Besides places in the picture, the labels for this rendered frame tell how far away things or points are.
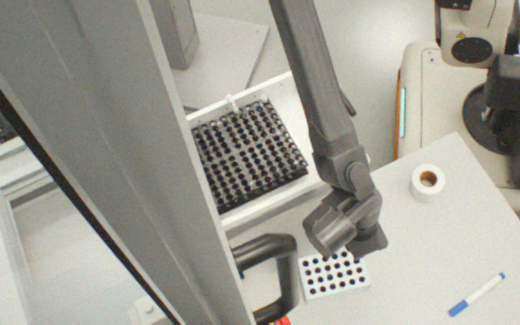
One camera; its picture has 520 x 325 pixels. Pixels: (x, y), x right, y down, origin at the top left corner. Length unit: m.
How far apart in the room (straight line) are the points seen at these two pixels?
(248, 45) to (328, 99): 1.56
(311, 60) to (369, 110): 1.43
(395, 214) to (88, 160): 1.12
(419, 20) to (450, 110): 0.69
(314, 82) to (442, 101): 1.17
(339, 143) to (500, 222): 0.51
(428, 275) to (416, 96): 0.90
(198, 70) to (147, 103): 2.22
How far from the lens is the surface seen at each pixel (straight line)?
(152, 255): 0.25
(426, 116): 1.97
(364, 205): 0.95
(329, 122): 0.89
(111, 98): 0.17
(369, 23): 2.56
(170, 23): 2.18
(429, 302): 1.22
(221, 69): 2.38
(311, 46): 0.88
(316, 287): 1.16
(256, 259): 0.40
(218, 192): 1.13
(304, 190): 1.14
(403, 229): 1.26
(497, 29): 1.52
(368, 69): 2.40
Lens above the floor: 1.91
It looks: 61 degrees down
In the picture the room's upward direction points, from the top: 9 degrees counter-clockwise
